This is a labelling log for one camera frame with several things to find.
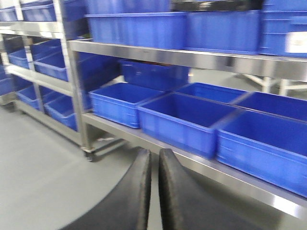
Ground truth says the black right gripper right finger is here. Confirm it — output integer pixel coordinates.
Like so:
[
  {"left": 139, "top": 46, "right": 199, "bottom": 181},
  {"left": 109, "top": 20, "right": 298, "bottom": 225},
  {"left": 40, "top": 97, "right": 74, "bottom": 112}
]
[{"left": 158, "top": 149, "right": 260, "bottom": 230}]

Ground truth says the blue bin on shelf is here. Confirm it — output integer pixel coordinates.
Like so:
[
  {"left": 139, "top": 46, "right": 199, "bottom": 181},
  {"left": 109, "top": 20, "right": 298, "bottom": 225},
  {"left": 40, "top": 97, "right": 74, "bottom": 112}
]
[
  {"left": 216, "top": 111, "right": 307, "bottom": 197},
  {"left": 138, "top": 93, "right": 236, "bottom": 159},
  {"left": 89, "top": 83, "right": 164, "bottom": 129}
]

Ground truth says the steel shelving rack middle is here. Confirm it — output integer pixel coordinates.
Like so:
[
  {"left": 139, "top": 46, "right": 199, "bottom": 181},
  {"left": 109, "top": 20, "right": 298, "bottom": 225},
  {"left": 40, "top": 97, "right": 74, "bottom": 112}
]
[{"left": 0, "top": 0, "right": 89, "bottom": 148}]

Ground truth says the steel shelving rack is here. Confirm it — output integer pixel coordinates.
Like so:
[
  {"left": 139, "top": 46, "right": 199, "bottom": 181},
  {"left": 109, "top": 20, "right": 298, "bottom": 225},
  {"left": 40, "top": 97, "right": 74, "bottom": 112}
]
[
  {"left": 0, "top": 0, "right": 89, "bottom": 148},
  {"left": 68, "top": 0, "right": 307, "bottom": 220}
]

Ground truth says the steel shelving rack near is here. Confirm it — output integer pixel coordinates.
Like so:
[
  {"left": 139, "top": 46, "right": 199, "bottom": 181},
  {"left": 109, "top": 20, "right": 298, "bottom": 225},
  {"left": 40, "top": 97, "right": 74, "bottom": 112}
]
[{"left": 68, "top": 0, "right": 307, "bottom": 220}]

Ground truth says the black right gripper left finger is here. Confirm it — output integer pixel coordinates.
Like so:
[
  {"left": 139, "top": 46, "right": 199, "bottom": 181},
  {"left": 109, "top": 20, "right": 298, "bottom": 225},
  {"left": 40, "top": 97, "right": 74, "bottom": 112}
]
[{"left": 62, "top": 149, "right": 152, "bottom": 230}]

